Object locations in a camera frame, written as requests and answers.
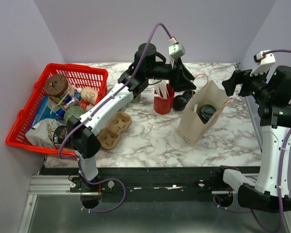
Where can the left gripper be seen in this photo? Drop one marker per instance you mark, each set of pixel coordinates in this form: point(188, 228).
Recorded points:
point(180, 76)

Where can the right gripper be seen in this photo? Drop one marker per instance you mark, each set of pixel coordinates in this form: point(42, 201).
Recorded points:
point(240, 77)

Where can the black cup lid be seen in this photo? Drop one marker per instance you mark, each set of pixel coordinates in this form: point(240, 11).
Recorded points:
point(206, 112)

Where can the beige paper bag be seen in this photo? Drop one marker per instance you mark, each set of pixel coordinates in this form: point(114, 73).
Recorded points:
point(191, 128)

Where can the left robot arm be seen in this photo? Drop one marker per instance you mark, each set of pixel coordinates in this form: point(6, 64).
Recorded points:
point(148, 64)

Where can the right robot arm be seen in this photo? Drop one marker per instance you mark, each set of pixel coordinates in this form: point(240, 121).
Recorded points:
point(270, 192)

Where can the stack of black lids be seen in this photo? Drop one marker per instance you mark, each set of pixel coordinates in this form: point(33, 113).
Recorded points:
point(180, 101)

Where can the white wrapped straws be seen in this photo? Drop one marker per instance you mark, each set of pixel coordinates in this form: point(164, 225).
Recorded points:
point(161, 90)

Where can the red straw holder cup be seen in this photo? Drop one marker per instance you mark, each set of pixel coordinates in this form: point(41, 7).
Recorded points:
point(164, 106)

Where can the stack of paper cups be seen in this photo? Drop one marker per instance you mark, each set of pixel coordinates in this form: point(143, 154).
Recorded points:
point(136, 99)

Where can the beige bottle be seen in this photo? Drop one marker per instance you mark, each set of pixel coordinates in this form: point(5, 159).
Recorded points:
point(89, 94)

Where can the brown cardboard cup carrier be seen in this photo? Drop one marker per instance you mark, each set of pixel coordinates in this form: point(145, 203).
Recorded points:
point(109, 137)

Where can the red plastic basket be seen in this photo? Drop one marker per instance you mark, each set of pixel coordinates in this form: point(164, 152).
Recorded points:
point(78, 75)

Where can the green round melon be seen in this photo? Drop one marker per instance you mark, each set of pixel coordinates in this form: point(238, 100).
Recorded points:
point(75, 111)

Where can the blue red can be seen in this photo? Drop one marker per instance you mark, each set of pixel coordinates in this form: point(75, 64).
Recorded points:
point(70, 101)

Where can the brown cork roll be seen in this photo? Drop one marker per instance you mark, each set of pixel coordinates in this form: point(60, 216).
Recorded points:
point(56, 85)

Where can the black pink can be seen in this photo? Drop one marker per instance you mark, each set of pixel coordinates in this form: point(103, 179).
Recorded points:
point(58, 135)

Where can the blue white package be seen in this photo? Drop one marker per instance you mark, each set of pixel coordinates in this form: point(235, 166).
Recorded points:
point(46, 109)

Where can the white snack bag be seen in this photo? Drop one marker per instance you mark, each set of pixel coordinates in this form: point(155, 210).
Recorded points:
point(41, 134)

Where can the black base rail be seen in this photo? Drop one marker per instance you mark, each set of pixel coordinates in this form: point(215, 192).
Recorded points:
point(141, 184)

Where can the aluminium frame rail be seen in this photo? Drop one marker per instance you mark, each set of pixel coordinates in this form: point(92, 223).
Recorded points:
point(41, 186)

